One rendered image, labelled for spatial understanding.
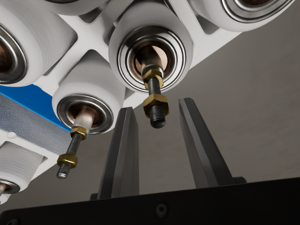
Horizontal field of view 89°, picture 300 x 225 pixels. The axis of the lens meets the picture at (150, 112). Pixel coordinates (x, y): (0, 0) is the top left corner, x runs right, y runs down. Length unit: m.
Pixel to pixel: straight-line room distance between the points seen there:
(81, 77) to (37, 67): 0.05
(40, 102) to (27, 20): 0.30
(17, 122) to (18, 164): 0.10
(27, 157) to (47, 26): 0.33
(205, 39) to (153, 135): 0.46
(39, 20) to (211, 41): 0.22
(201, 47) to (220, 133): 0.50
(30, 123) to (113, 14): 0.35
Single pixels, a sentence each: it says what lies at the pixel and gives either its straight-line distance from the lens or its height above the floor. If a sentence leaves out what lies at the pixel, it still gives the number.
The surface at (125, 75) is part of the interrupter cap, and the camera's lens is 0.18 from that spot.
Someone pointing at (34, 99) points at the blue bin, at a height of 0.09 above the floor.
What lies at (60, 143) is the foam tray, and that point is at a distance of 0.49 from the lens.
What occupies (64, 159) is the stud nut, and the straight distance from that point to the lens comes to 0.18.
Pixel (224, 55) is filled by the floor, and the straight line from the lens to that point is 0.50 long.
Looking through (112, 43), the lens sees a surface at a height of 0.25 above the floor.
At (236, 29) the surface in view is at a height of 0.25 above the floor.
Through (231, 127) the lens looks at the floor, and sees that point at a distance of 0.70.
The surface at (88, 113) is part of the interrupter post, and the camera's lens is 0.22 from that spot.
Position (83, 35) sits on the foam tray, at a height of 0.18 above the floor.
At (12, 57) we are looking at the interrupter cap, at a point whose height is 0.25.
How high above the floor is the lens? 0.41
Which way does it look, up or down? 49 degrees down
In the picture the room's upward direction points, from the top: 177 degrees clockwise
